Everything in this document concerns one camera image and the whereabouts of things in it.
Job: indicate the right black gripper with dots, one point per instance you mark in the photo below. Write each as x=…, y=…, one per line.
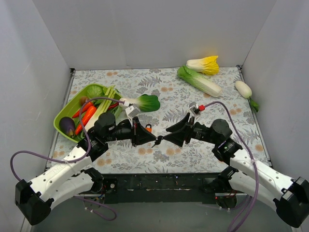
x=189, y=131

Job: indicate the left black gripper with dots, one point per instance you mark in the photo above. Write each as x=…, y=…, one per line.
x=135, y=131

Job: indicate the orange black padlock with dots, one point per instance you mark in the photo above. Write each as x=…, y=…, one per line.
x=148, y=127

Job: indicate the black head key bunch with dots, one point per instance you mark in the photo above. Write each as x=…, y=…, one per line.
x=158, y=141

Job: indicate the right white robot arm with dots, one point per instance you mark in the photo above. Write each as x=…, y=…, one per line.
x=288, y=196

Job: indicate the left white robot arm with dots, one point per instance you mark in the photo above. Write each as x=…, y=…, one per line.
x=37, y=197

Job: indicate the green bok choy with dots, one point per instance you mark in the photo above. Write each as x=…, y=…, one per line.
x=146, y=103

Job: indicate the floral table mat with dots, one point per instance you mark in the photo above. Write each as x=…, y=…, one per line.
x=174, y=95

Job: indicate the red chili pepper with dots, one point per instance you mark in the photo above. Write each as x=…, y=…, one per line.
x=112, y=106

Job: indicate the green celery stalks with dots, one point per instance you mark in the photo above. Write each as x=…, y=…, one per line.
x=102, y=108

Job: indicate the green napa cabbage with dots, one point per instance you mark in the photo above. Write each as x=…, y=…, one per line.
x=199, y=81

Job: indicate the orange carrot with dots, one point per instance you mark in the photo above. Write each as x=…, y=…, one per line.
x=82, y=110
x=88, y=114

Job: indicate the brown kiwi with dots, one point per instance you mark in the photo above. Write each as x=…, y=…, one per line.
x=83, y=99

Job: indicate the green plastic basket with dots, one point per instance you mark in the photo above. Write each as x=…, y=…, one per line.
x=72, y=107

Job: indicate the yellow napa cabbage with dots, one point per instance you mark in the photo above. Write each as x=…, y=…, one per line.
x=207, y=65

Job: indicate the purple eggplant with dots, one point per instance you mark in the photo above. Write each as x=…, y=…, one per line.
x=67, y=126

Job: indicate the white radish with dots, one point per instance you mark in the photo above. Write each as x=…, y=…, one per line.
x=246, y=92

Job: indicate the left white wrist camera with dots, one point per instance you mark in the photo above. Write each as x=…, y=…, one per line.
x=131, y=112

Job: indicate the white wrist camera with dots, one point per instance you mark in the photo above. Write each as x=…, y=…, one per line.
x=131, y=112
x=196, y=109

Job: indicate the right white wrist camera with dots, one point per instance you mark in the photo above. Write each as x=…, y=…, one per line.
x=196, y=109

